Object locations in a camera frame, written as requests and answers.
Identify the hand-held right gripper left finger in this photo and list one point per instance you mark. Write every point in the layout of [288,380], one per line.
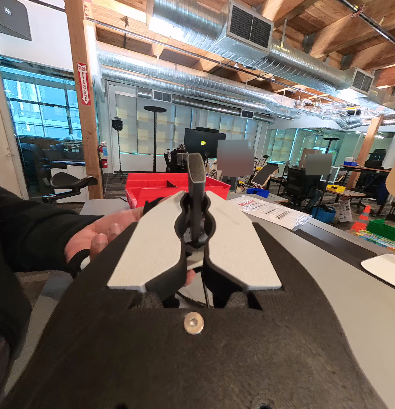
[152,252]

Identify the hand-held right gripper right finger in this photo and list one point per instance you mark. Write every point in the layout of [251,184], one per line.
[239,252]

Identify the red storage bin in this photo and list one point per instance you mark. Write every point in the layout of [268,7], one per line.
[146,188]

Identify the grey usb hub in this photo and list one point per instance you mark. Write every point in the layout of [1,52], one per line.
[197,198]

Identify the person's left forearm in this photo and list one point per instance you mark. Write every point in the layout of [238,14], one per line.
[31,230]

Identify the person's left hand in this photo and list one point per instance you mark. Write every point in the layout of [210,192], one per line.
[101,233]

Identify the laminated paper sheet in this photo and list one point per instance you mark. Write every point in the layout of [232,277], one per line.
[271,211]

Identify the black bin divider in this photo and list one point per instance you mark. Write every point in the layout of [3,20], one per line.
[176,183]

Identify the black office chair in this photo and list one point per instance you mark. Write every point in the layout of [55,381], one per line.
[296,188]

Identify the blue tote bag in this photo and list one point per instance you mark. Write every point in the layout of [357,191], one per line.
[323,214]

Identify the black chair armrest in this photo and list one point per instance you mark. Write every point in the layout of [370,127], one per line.
[73,181]

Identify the red fire extinguisher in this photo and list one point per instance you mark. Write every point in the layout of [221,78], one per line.
[103,156]

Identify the black floor lamp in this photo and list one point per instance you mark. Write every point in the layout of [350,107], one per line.
[155,140]

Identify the black tv screen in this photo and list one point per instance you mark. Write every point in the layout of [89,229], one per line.
[197,143]

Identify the yellow storage bin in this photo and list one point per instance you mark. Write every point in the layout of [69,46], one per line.
[336,188]

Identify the orange traffic cone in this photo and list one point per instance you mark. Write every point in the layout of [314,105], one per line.
[362,220]

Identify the studio light on stand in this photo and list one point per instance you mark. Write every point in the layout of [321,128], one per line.
[117,124]

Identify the white stand base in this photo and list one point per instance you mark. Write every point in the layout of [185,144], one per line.
[385,271]

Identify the green storage bin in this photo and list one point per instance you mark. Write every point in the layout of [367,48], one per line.
[385,230]

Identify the white door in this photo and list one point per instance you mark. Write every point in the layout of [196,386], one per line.
[7,143]

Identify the wooden post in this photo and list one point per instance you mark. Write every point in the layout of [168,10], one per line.
[85,134]
[365,150]

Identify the red white wall sign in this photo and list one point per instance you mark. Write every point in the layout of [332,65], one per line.
[84,83]

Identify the duct vent grille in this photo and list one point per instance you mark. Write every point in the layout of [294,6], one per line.
[362,81]
[248,27]

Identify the large silver air duct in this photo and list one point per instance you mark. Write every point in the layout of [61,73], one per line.
[191,19]

